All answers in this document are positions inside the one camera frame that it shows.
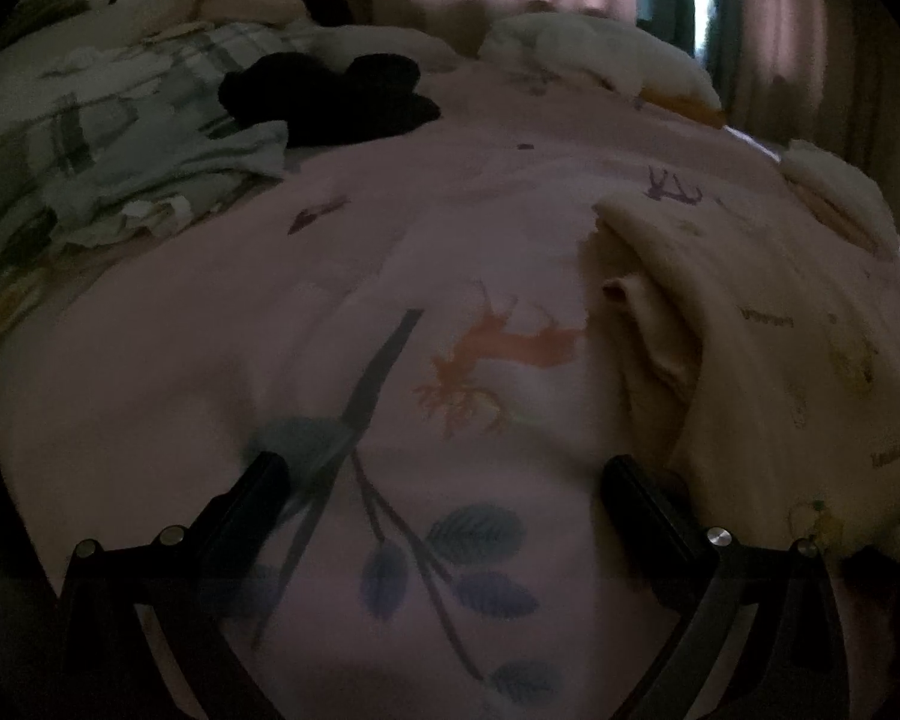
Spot cream small garment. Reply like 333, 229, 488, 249
581, 191, 900, 567

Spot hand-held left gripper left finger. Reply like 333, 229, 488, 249
56, 451, 293, 720

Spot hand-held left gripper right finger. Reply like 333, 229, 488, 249
598, 454, 852, 720

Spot black clothes pile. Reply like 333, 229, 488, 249
217, 51, 443, 148

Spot white plush pillow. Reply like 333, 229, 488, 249
780, 139, 900, 257

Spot dark cloth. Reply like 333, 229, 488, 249
279, 0, 355, 25

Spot pink printed bedsheet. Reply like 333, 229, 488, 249
0, 52, 900, 720

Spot plaid light blue clothes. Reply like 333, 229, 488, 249
0, 19, 323, 260

